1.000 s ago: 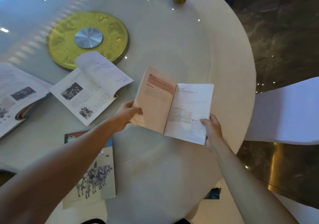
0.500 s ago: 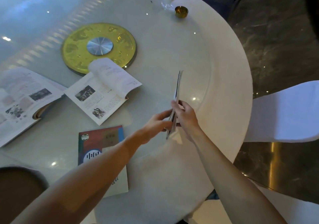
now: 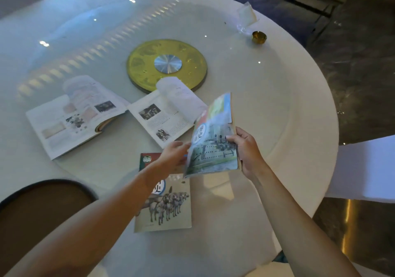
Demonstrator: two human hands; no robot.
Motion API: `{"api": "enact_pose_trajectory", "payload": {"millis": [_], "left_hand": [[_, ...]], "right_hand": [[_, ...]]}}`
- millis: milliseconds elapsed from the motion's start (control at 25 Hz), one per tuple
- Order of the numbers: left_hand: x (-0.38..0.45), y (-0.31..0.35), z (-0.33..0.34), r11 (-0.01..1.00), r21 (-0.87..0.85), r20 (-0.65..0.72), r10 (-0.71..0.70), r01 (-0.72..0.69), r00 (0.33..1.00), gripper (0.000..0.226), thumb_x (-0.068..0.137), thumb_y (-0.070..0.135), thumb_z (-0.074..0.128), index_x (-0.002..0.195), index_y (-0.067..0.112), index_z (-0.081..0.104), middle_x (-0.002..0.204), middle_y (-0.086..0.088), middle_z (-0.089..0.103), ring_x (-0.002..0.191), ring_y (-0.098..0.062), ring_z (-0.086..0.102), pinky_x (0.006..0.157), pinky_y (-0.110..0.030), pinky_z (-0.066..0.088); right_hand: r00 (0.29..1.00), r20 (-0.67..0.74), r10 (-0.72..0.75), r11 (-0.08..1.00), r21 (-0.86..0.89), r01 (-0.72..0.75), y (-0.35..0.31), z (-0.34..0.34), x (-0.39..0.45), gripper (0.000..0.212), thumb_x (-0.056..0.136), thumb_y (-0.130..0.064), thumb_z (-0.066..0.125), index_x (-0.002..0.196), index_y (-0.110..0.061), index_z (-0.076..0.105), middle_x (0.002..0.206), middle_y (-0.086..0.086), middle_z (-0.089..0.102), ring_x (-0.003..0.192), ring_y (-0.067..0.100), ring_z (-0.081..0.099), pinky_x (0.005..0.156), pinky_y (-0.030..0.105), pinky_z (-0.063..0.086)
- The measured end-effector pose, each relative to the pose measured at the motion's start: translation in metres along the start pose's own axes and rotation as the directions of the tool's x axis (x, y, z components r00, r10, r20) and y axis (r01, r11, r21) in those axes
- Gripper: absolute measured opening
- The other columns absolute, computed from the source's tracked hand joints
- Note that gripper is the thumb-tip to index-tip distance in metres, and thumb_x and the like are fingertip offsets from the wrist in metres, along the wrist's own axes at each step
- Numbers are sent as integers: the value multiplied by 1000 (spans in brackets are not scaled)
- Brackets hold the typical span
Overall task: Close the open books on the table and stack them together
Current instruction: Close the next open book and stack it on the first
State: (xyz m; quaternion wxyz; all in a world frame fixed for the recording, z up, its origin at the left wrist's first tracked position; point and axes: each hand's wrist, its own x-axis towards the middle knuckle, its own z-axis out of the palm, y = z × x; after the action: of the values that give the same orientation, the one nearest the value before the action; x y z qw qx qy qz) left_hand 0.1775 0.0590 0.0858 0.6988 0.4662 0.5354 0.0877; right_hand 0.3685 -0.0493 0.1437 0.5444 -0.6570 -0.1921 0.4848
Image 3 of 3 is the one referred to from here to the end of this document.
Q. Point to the round brown tray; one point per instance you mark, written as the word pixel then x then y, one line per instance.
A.
pixel 37 224

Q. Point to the person's right forearm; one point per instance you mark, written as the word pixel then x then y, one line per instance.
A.
pixel 296 230

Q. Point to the clear glass turntable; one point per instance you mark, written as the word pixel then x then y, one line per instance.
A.
pixel 247 85

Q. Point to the person's right hand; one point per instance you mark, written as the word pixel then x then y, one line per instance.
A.
pixel 248 153

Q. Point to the white covered chair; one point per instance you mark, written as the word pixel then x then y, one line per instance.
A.
pixel 364 169

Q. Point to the book with pink cover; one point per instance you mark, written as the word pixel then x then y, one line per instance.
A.
pixel 166 116

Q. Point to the small gold ashtray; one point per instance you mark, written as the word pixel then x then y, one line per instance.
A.
pixel 259 38

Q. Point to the silver turntable hub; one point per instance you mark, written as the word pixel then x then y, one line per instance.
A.
pixel 167 64

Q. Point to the white round table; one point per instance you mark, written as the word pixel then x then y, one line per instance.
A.
pixel 308 116

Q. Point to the person's left hand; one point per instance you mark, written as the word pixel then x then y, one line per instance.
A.
pixel 169 159

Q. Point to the clear acrylic sign holder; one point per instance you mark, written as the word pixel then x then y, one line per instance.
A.
pixel 247 14

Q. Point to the book with warriors cover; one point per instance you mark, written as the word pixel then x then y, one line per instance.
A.
pixel 61 125

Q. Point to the gold round turntable base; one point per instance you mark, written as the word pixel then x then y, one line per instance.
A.
pixel 142 58

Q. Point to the book with building cover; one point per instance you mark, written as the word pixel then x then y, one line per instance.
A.
pixel 213 150

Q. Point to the book with horse cover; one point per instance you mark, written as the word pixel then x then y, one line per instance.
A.
pixel 168 219

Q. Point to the person's left forearm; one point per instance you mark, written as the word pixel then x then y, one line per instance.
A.
pixel 92 224

